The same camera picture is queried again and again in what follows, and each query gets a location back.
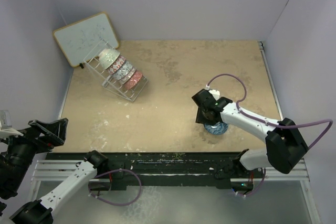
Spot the blue white floral bowl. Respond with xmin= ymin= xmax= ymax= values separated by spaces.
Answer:
xmin=204 ymin=122 xmax=228 ymax=135

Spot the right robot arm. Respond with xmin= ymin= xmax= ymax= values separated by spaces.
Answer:
xmin=192 ymin=89 xmax=309 ymax=177

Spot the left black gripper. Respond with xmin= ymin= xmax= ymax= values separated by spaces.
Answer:
xmin=0 ymin=116 xmax=68 ymax=193

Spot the whiteboard with wooden frame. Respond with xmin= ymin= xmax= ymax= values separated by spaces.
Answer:
xmin=53 ymin=12 xmax=119 ymax=67

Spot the green white patterned bowl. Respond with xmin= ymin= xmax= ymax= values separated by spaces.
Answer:
xmin=98 ymin=48 xmax=120 ymax=70

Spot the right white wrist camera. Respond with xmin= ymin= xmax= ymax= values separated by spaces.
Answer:
xmin=205 ymin=85 xmax=221 ymax=100

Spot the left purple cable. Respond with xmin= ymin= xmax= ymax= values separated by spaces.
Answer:
xmin=88 ymin=168 xmax=144 ymax=206

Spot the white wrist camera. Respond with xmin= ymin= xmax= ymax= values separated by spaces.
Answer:
xmin=1 ymin=110 xmax=12 ymax=130
xmin=205 ymin=85 xmax=221 ymax=100

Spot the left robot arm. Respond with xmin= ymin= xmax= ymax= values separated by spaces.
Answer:
xmin=1 ymin=118 xmax=108 ymax=223

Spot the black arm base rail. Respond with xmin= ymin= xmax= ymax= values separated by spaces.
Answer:
xmin=51 ymin=152 xmax=292 ymax=190

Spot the white wire dish rack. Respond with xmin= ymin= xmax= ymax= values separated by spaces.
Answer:
xmin=84 ymin=46 xmax=149 ymax=102

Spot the pink red patterned bowl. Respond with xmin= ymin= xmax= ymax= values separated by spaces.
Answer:
xmin=124 ymin=70 xmax=143 ymax=90

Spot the grey black patterned bowl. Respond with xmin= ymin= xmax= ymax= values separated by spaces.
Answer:
xmin=113 ymin=61 xmax=133 ymax=81

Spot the red white patterned bowl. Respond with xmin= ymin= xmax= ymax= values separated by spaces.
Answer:
xmin=107 ymin=55 xmax=126 ymax=75

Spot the brown white patterned bowl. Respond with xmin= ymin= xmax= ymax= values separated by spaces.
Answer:
xmin=119 ymin=67 xmax=136 ymax=85

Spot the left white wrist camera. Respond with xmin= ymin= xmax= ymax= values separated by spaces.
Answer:
xmin=1 ymin=110 xmax=12 ymax=130

